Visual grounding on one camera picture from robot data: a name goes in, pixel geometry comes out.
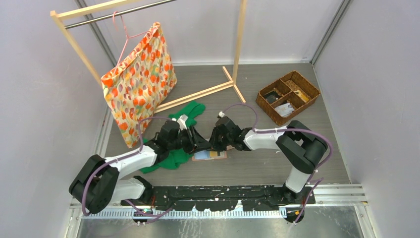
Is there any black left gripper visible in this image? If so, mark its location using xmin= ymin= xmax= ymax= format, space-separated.
xmin=168 ymin=125 xmax=210 ymax=154

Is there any pink leather card holder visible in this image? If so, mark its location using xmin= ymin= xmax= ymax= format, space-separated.
xmin=192 ymin=146 xmax=233 ymax=161

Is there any gold striped credit card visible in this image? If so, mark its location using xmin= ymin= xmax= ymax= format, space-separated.
xmin=209 ymin=151 xmax=227 ymax=159

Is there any woven wicker divided basket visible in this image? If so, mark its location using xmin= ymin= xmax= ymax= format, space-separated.
xmin=256 ymin=70 xmax=320 ymax=125

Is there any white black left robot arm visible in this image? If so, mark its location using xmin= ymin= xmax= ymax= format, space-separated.
xmin=69 ymin=119 xmax=212 ymax=216

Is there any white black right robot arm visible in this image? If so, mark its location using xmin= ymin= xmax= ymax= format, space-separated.
xmin=209 ymin=116 xmax=332 ymax=204

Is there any black card in basket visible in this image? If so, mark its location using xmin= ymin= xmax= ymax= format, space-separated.
xmin=263 ymin=91 xmax=281 ymax=104

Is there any white card in basket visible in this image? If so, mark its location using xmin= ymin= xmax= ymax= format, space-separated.
xmin=274 ymin=103 xmax=295 ymax=118

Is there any tan card in basket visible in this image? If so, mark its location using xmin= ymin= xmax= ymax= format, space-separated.
xmin=293 ymin=90 xmax=310 ymax=103

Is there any green cloth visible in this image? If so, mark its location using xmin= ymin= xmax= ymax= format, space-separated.
xmin=140 ymin=101 xmax=206 ymax=174

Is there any floral orange tote bag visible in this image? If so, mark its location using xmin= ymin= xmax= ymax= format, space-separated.
xmin=101 ymin=22 xmax=177 ymax=148

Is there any wooden clothes rack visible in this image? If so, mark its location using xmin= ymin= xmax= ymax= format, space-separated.
xmin=50 ymin=0 xmax=247 ymax=113

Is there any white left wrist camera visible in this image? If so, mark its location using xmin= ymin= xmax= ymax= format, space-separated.
xmin=177 ymin=114 xmax=188 ymax=130

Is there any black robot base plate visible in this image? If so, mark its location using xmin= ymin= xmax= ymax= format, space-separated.
xmin=121 ymin=185 xmax=315 ymax=212

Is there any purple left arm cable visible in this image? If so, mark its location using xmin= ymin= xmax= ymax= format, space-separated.
xmin=81 ymin=116 xmax=174 ymax=224

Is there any pink wire hanger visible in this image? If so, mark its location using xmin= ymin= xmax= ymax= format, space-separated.
xmin=112 ymin=11 xmax=152 ymax=68

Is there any aluminium frame rail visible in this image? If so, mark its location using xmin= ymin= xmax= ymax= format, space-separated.
xmin=80 ymin=184 xmax=368 ymax=221

